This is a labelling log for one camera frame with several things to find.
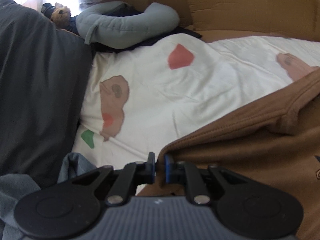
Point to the brown printed t-shirt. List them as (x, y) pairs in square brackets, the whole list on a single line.
[(250, 142)]

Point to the teddy bear plush toy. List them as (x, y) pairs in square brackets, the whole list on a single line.
[(60, 12)]

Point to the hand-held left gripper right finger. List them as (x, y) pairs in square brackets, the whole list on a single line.
[(168, 167)]

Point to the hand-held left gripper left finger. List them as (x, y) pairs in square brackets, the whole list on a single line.
[(151, 166)]

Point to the grey green fleece garment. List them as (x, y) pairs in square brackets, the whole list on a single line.
[(15, 192)]

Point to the brown cardboard sheet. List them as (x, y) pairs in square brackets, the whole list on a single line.
[(237, 5)]

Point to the cream bear print blanket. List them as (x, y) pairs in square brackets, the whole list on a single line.
[(162, 92)]

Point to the dark grey pillow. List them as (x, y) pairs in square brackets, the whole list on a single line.
[(37, 92)]

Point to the grey neck pillow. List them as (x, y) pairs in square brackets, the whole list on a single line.
[(120, 30)]

